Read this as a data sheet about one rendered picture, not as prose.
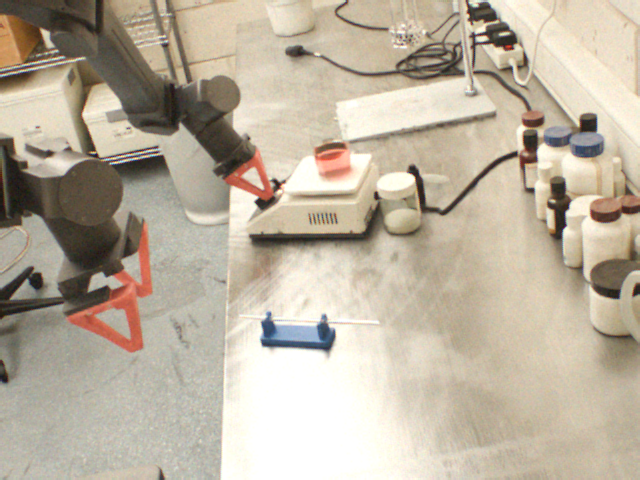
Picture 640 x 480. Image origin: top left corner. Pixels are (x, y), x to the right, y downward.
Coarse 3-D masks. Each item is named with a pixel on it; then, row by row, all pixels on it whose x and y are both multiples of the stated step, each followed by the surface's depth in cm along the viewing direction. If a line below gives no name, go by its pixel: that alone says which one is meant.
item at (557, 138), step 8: (552, 128) 136; (560, 128) 136; (568, 128) 135; (544, 136) 135; (552, 136) 134; (560, 136) 133; (568, 136) 133; (544, 144) 137; (552, 144) 134; (560, 144) 134; (568, 144) 134; (544, 152) 135; (552, 152) 134; (560, 152) 134; (568, 152) 134; (544, 160) 135; (552, 160) 134; (560, 160) 134; (552, 168) 135; (560, 168) 135; (552, 176) 136
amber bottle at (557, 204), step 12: (552, 180) 128; (564, 180) 127; (552, 192) 128; (564, 192) 128; (552, 204) 128; (564, 204) 128; (552, 216) 129; (564, 216) 129; (552, 228) 130; (564, 228) 130
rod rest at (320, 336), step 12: (264, 324) 120; (276, 324) 123; (288, 324) 123; (324, 324) 119; (264, 336) 121; (276, 336) 121; (288, 336) 121; (300, 336) 120; (312, 336) 120; (324, 336) 119
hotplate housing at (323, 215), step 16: (368, 176) 144; (368, 192) 142; (272, 208) 143; (288, 208) 141; (304, 208) 140; (320, 208) 140; (336, 208) 139; (352, 208) 138; (368, 208) 142; (256, 224) 145; (272, 224) 144; (288, 224) 143; (304, 224) 142; (320, 224) 141; (336, 224) 140; (352, 224) 139; (368, 224) 143
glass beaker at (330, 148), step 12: (324, 120) 141; (336, 120) 141; (312, 132) 141; (324, 132) 142; (336, 132) 142; (312, 144) 138; (324, 144) 137; (336, 144) 137; (348, 144) 139; (312, 156) 140; (324, 156) 138; (336, 156) 138; (348, 156) 139; (324, 168) 139; (336, 168) 139; (348, 168) 140
